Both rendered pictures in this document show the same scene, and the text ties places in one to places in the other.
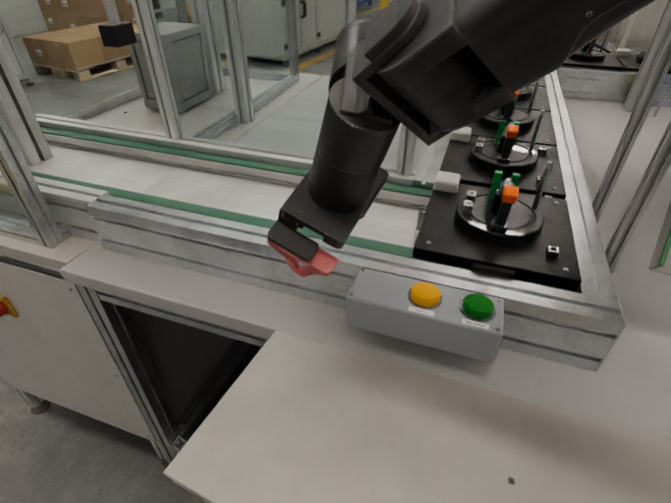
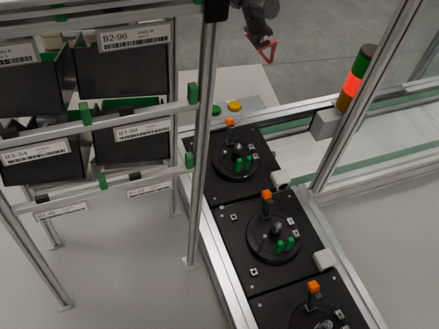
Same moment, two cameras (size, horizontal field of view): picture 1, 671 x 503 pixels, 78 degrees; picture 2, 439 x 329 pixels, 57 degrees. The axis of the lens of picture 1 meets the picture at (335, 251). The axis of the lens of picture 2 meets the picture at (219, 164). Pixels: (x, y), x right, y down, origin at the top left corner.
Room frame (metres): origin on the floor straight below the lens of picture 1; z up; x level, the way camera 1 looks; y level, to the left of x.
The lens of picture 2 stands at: (1.04, -0.82, 1.89)
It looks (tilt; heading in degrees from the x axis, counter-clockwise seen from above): 53 degrees down; 133
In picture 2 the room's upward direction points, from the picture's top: 9 degrees clockwise
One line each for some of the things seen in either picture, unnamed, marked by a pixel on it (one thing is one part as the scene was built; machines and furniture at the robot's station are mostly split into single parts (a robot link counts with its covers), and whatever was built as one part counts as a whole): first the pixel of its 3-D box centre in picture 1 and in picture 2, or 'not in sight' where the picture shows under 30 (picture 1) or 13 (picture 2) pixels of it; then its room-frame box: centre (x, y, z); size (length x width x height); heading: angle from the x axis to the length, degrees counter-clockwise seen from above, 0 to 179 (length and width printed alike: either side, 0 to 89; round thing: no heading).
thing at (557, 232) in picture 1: (495, 226); (234, 163); (0.59, -0.28, 0.96); 0.24 x 0.24 x 0.02; 71
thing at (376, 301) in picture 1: (421, 311); (233, 113); (0.42, -0.12, 0.93); 0.21 x 0.07 x 0.06; 71
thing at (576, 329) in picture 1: (315, 265); (291, 118); (0.54, 0.03, 0.91); 0.89 x 0.06 x 0.11; 71
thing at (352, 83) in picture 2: not in sight; (358, 81); (0.76, -0.14, 1.33); 0.05 x 0.05 x 0.05
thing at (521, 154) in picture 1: (506, 141); (276, 230); (0.83, -0.36, 1.01); 0.24 x 0.24 x 0.13; 71
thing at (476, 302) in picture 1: (477, 307); (214, 110); (0.39, -0.19, 0.96); 0.04 x 0.04 x 0.02
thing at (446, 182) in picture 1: (446, 186); (279, 180); (0.72, -0.22, 0.97); 0.05 x 0.05 x 0.04; 71
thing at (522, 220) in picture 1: (498, 216); (235, 159); (0.59, -0.28, 0.98); 0.14 x 0.14 x 0.02
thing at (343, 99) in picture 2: not in sight; (349, 98); (0.76, -0.14, 1.28); 0.05 x 0.05 x 0.05
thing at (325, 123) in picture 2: not in sight; (351, 95); (0.76, -0.14, 1.29); 0.12 x 0.05 x 0.25; 71
